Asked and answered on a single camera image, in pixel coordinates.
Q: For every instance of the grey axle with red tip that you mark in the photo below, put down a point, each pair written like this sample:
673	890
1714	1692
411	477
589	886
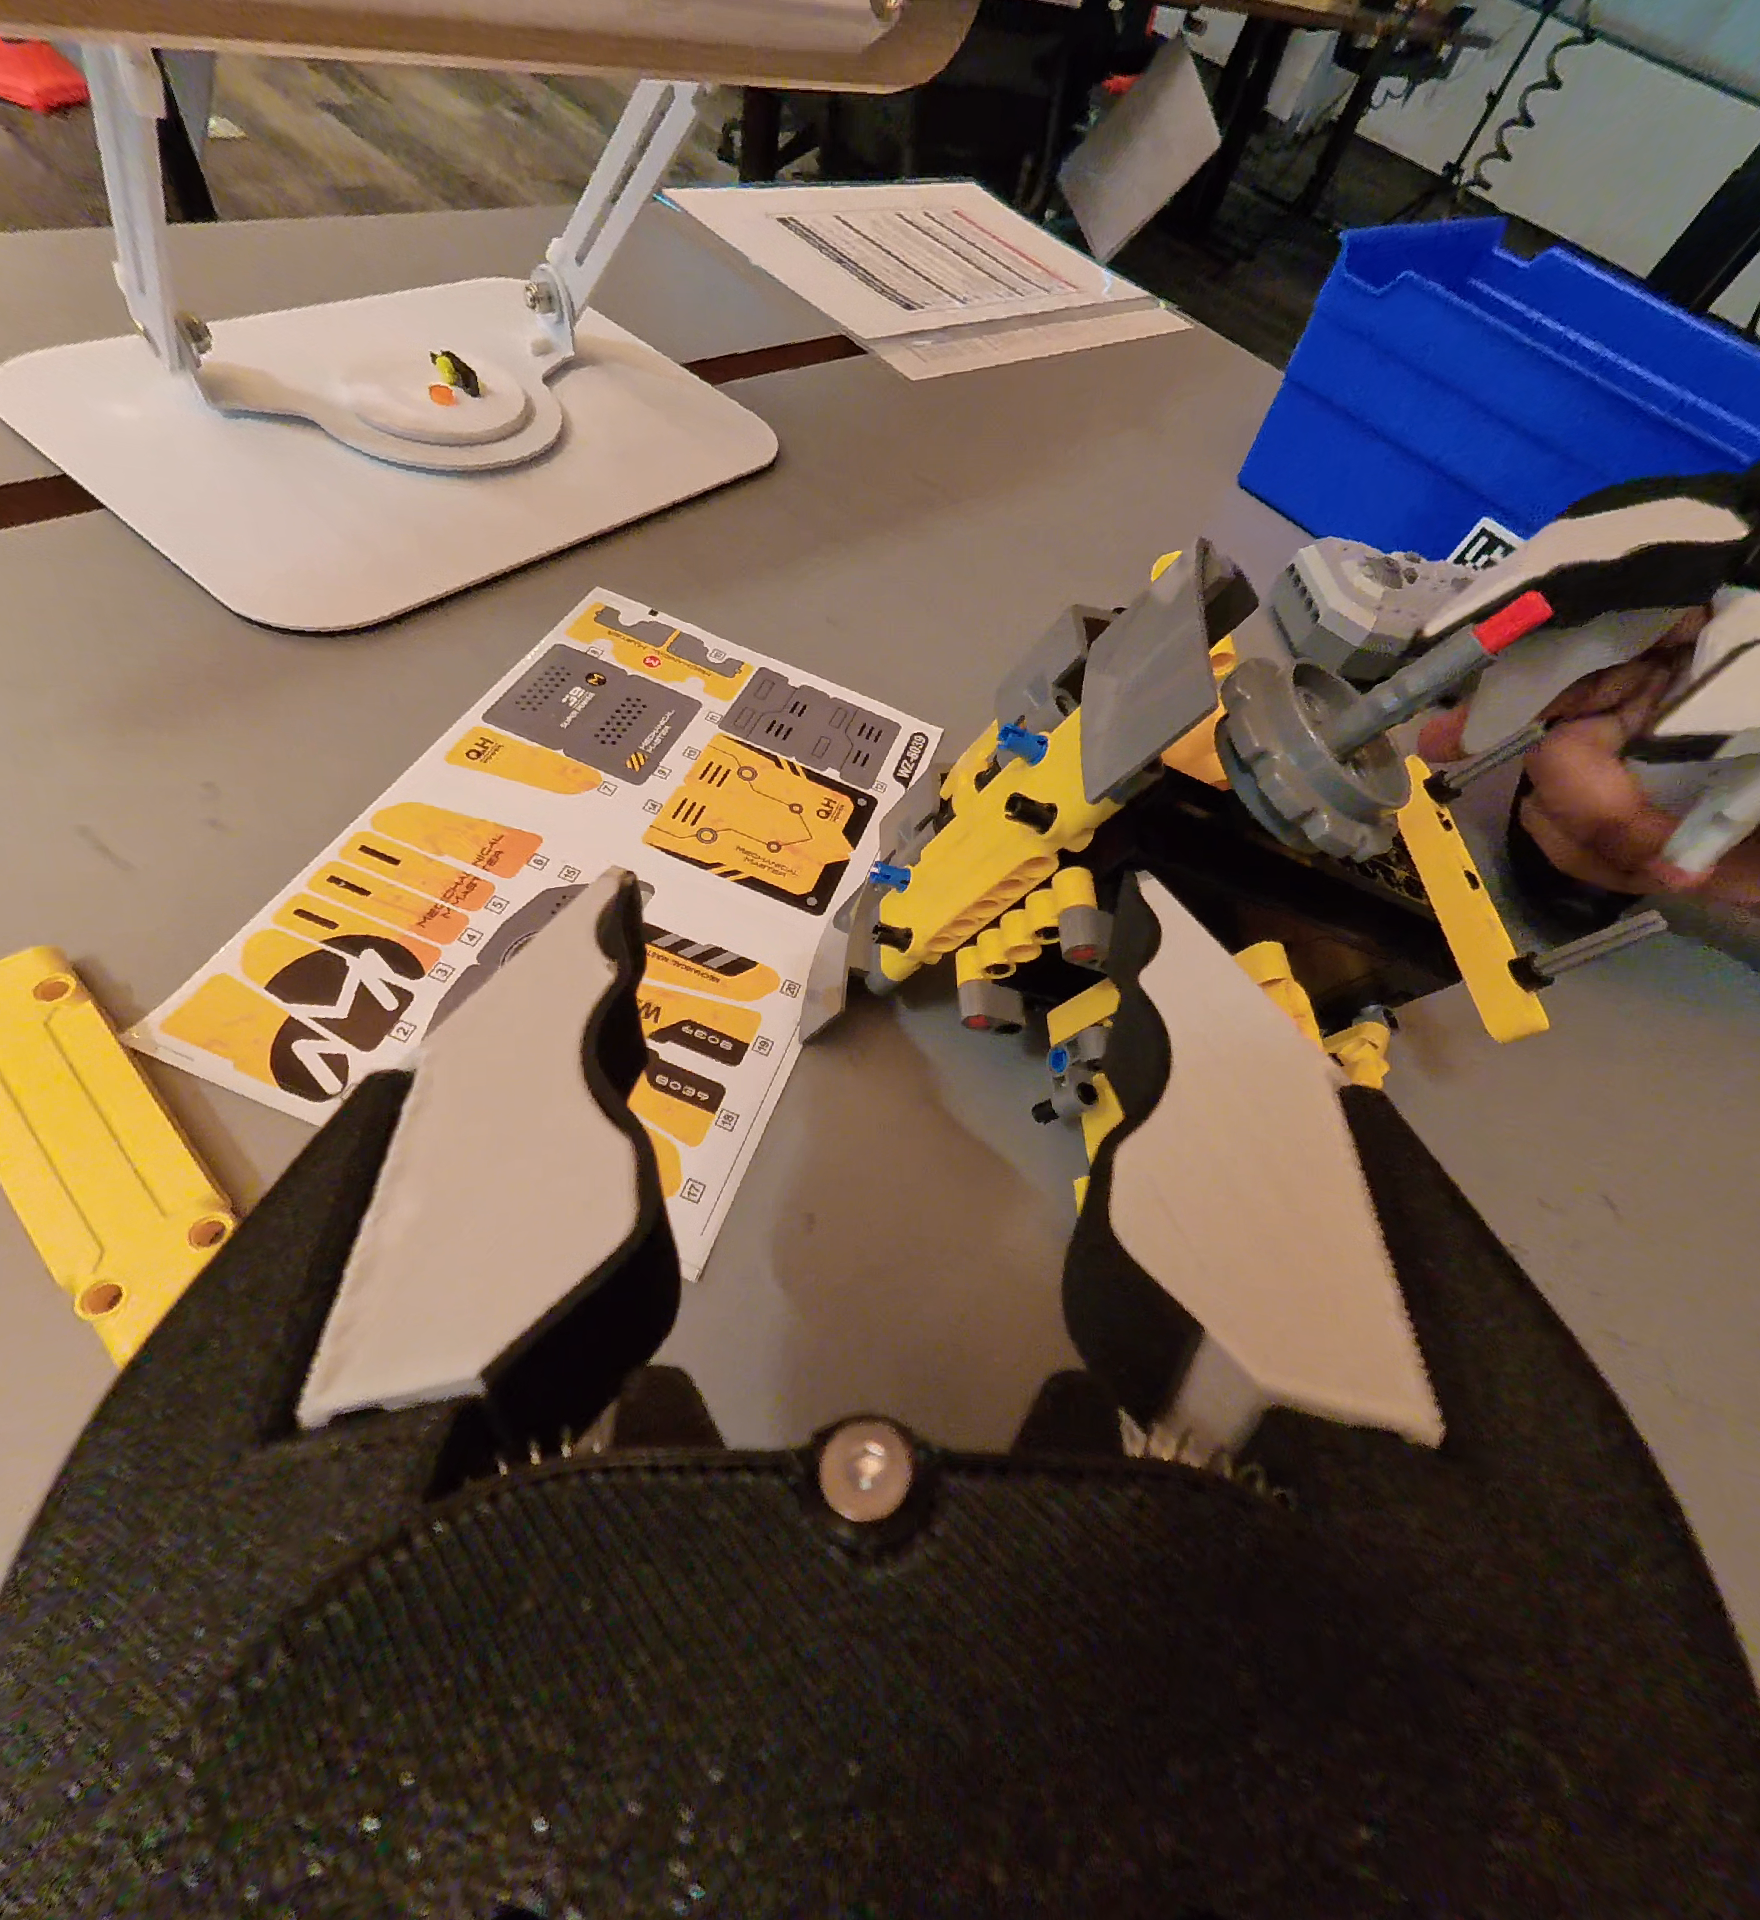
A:
1406	699

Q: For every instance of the grey toothed toy wheel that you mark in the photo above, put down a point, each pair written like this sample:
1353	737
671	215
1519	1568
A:
1271	765

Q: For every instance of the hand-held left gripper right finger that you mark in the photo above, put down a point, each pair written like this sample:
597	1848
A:
1254	1200

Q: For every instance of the hanging white paper sheet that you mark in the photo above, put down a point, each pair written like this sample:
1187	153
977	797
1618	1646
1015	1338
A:
1143	135

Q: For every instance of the yellow toy brick panel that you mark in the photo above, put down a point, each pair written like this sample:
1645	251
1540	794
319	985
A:
55	1139

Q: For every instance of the blue plastic bin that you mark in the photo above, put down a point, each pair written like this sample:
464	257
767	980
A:
1419	420

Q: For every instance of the laminated paper sheet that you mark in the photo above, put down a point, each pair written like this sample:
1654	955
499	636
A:
941	254

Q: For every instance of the person's right hand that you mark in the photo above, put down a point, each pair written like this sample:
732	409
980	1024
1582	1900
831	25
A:
1585	808

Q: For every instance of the grey toy motor block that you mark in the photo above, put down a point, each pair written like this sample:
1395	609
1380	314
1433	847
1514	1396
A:
1345	594

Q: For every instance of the yellow and grey sticker sheet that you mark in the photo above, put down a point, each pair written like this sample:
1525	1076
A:
521	780

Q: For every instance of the white book stand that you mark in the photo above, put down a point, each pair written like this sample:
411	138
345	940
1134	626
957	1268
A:
370	494

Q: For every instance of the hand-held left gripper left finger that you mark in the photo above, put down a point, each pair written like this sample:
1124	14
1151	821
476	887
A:
505	1200

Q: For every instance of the yellow toy brick vehicle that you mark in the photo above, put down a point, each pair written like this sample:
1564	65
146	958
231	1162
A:
1001	856

